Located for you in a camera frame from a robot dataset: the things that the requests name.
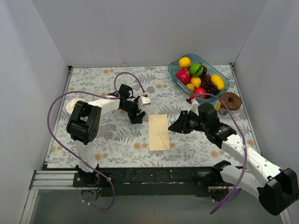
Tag beige paper envelope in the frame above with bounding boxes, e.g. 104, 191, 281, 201
149, 114, 170, 151

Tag yellow orange fruit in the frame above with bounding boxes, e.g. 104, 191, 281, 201
178, 57, 191, 68

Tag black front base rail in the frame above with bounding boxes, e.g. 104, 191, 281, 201
72, 167, 234, 198

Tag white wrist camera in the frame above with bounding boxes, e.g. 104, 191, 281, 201
138, 96, 151, 110
186, 95, 199, 113

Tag small orange lemon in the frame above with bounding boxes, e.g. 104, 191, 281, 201
186, 83, 195, 92

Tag green watermelon toy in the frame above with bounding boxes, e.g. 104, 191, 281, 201
189, 63, 204, 77

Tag small yellow lemon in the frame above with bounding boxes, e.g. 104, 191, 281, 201
191, 77, 201, 88

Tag red apple toy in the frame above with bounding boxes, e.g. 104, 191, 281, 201
193, 87, 207, 99

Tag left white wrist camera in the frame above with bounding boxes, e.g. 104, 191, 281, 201
138, 96, 151, 110

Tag dark purple grapes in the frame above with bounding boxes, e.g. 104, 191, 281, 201
199, 67, 220, 95

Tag red strawberry toy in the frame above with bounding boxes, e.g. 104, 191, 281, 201
176, 68, 191, 85

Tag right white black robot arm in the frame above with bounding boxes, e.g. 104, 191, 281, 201
168, 104, 299, 216

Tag white labelled jar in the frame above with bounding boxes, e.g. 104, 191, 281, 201
214, 101, 231, 119

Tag yellow mango toy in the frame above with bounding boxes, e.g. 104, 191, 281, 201
210, 74, 226, 91

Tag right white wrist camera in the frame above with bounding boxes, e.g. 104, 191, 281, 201
186, 95, 199, 113

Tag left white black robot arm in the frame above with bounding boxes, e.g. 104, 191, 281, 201
66, 84, 151, 187

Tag aluminium frame profile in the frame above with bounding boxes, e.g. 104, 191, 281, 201
20, 170, 82, 224

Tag white toilet paper roll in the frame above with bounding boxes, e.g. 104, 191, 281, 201
65, 98, 80, 115

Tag teal plastic fruit basket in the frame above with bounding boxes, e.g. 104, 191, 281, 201
168, 54, 229, 104

